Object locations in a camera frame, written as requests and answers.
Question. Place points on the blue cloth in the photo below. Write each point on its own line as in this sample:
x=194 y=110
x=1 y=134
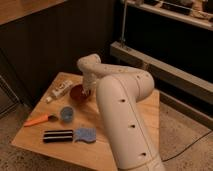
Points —
x=87 y=135

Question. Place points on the orange handled tool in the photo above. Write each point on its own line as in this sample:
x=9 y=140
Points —
x=41 y=119

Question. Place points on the metal shelf rack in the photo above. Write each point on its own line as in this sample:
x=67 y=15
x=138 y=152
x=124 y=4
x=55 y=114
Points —
x=176 y=49

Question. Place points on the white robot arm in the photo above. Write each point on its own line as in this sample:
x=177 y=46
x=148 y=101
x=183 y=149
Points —
x=118 y=89

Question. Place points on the black striped box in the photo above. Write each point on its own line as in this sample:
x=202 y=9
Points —
x=57 y=136

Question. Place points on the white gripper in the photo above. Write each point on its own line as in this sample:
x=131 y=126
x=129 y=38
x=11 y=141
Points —
x=89 y=82

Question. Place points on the small white block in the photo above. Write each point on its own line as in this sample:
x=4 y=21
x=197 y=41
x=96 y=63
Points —
x=48 y=99

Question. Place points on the white tube package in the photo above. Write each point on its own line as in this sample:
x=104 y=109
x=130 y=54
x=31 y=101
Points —
x=62 y=88

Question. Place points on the red ceramic bowl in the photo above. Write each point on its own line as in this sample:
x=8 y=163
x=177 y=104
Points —
x=77 y=94

